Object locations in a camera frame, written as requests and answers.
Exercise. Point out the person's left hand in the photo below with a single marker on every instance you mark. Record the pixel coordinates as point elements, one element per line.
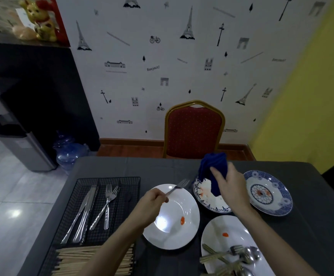
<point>148,206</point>

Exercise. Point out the person's right hand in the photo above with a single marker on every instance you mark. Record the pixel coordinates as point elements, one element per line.
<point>236,192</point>

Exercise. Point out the person's left thumb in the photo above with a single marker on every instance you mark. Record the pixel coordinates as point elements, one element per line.
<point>161,200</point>

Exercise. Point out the person's right thumb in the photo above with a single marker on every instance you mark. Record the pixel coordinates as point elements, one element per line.
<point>217,173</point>

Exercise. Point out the dark blue cloth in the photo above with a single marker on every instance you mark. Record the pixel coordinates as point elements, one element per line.
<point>210,162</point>

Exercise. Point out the silver fork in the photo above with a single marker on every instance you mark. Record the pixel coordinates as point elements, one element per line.
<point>180,186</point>
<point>107,204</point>
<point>103,208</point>
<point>236,249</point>

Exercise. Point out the person's right forearm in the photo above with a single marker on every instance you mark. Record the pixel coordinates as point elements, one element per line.
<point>270,244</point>

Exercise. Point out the person's left forearm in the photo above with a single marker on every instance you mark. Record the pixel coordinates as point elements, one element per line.
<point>112,250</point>

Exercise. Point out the plain white plate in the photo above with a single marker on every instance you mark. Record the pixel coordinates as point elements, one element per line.
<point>181,204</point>
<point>221,247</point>

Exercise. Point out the white plate with blue rim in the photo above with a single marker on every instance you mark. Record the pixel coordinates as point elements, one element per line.
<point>205,198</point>

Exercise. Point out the blue patterned plate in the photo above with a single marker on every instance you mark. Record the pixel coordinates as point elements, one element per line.
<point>266,194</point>

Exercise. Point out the wooden baseboard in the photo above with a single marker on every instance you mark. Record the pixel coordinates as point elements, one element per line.
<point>126,148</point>

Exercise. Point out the silver table knife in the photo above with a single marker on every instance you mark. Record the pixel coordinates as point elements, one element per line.
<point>87,215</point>
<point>80,212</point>

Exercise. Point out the silver spoon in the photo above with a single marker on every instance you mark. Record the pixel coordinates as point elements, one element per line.
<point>251,253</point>
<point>245,271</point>

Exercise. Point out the dark grey tablecloth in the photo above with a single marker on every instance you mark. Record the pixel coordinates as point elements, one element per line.
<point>299,227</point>

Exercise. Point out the blue water bottle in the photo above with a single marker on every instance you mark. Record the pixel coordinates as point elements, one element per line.
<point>69,155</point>

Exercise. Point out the pile of wooden chopsticks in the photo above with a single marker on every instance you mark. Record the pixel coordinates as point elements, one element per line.
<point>69,260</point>

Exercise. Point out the grey water dispenser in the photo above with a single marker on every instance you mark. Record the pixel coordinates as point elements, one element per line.
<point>20,140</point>

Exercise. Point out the black cabinet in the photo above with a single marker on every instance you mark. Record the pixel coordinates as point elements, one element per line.
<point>40,91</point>

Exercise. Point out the golden lucky cat figurine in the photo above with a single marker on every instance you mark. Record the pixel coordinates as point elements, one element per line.
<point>42,21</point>

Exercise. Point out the peach plastic bag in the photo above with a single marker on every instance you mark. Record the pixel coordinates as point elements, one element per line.
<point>24,33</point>

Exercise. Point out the white paper card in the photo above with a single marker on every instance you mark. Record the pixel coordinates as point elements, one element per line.
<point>26,18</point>

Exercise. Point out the red chair with gold frame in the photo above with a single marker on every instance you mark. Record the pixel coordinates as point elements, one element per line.
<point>192,132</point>

